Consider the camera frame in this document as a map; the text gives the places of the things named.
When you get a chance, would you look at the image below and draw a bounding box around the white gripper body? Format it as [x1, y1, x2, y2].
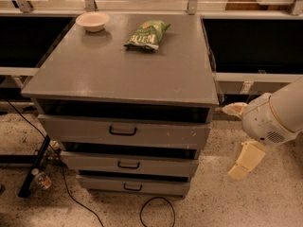
[241, 93, 298, 146]

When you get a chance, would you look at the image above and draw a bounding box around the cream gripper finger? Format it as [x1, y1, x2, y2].
[223, 102, 247, 118]
[228, 140, 266, 180]

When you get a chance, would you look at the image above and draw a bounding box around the grey top drawer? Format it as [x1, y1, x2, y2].
[38, 114, 210, 149]

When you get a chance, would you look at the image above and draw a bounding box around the grey drawer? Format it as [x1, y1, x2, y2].
[61, 151, 198, 178]
[76, 175, 190, 198]
[38, 114, 210, 149]

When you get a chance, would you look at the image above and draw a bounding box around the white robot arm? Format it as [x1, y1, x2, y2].
[223, 78, 303, 180]

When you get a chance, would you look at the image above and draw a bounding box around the grey bottom drawer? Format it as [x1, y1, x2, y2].
[76, 175, 190, 198]

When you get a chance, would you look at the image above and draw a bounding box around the grey drawer cabinet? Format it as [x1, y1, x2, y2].
[21, 12, 220, 200]

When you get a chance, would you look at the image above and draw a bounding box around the grey middle drawer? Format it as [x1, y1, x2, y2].
[61, 151, 198, 178]

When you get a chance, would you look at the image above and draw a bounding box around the green chip bag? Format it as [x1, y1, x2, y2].
[124, 20, 170, 50]

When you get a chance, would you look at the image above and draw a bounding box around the beige bowl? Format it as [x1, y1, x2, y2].
[76, 11, 110, 32]

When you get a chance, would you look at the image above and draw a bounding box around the plastic bottle on floor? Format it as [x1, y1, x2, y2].
[31, 168, 52, 189]

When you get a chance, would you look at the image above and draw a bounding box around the black metal leg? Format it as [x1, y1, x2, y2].
[18, 135, 50, 198]

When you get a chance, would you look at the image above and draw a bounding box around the black loop cable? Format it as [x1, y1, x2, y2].
[139, 196, 176, 227]

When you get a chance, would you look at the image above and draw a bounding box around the black floor cable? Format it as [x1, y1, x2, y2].
[6, 99, 105, 227]

